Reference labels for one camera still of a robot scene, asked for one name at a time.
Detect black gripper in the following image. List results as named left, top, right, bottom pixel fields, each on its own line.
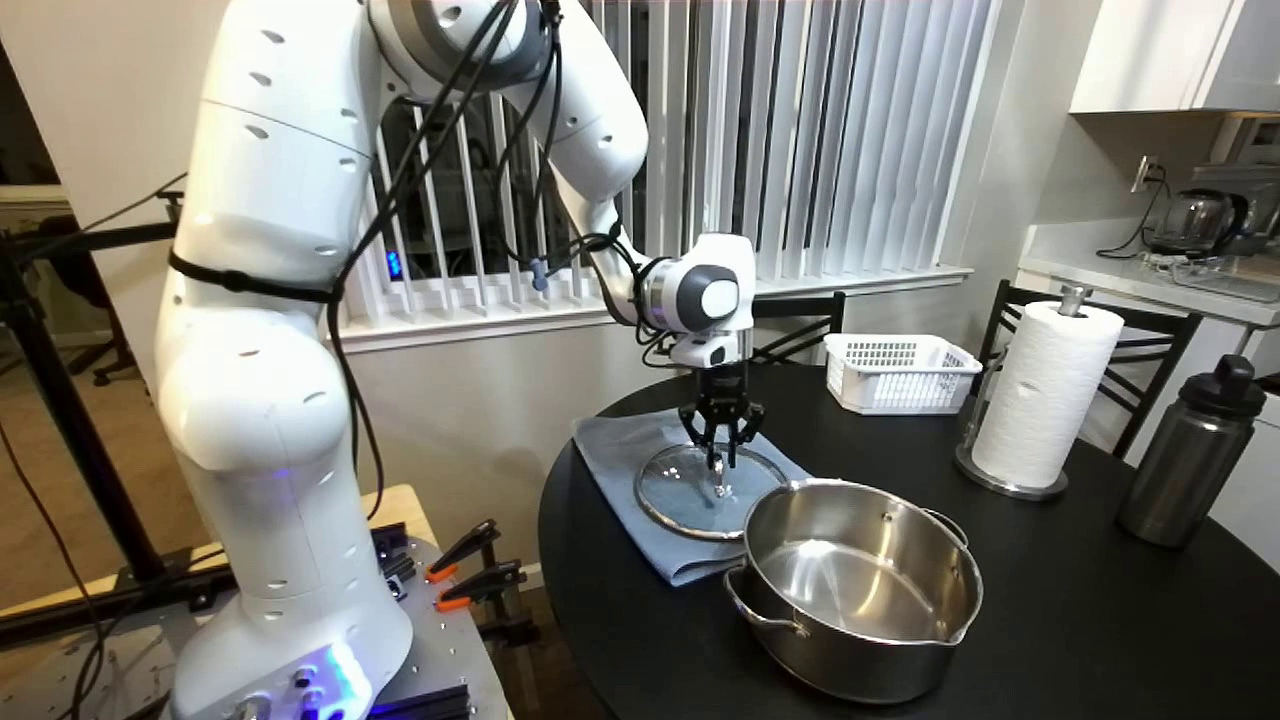
left=674, top=359, right=772, bottom=479

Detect glass lid with steel rim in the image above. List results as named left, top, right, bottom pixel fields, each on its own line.
left=633, top=439, right=793, bottom=542

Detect stainless steel pot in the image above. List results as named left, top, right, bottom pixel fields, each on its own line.
left=719, top=477, right=993, bottom=707

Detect blue cloth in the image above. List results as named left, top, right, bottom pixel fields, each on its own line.
left=570, top=404, right=815, bottom=590

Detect black metal chair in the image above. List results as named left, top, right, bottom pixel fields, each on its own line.
left=976, top=277, right=1203, bottom=462
left=748, top=286, right=853, bottom=373

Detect white plastic basket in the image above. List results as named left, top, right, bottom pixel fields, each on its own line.
left=820, top=332, right=987, bottom=421

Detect white vertical blinds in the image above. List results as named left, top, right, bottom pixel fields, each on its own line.
left=334, top=0, right=1009, bottom=332

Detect white paper towel roll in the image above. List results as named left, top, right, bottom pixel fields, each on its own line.
left=953, top=281, right=1129, bottom=509
left=967, top=298, right=1129, bottom=492

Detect black connector block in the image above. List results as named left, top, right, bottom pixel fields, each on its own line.
left=368, top=521, right=422, bottom=601

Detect dark metal bottle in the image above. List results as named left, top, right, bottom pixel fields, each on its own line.
left=1114, top=352, right=1272, bottom=550

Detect white kitchen counter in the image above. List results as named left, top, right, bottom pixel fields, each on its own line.
left=1010, top=215, right=1280, bottom=332

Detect black countertop appliance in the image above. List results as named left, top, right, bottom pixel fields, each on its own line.
left=1134, top=157, right=1280, bottom=269

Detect black tripod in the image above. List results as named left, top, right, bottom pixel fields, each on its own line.
left=0, top=178, right=207, bottom=631

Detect wooden robot mounting platform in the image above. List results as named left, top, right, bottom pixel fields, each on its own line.
left=0, top=479, right=521, bottom=720

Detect orange handled black clamp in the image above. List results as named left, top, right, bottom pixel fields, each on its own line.
left=422, top=515, right=508, bottom=578
left=437, top=557, right=529, bottom=619

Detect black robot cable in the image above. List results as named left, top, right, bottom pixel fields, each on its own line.
left=324, top=0, right=633, bottom=527

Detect white wall cabinet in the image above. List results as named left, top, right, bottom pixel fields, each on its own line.
left=1066, top=0, right=1280, bottom=121

